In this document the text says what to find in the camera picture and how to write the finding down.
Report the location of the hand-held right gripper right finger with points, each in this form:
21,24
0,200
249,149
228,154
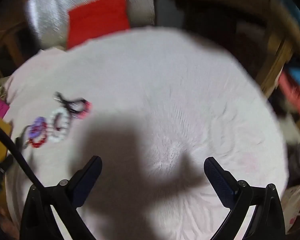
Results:
218,182

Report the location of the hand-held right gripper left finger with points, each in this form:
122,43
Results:
88,180

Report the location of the black scrunchie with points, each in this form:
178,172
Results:
23,142

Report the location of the white paper bag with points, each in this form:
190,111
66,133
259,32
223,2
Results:
293,205

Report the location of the red cloth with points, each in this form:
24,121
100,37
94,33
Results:
293,97

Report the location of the wooden chair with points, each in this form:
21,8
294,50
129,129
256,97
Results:
5,42

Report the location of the wooden shelf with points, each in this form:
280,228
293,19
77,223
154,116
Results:
270,30

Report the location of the red cushion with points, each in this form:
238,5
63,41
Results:
97,17

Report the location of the silver foil mat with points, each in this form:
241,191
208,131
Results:
52,17

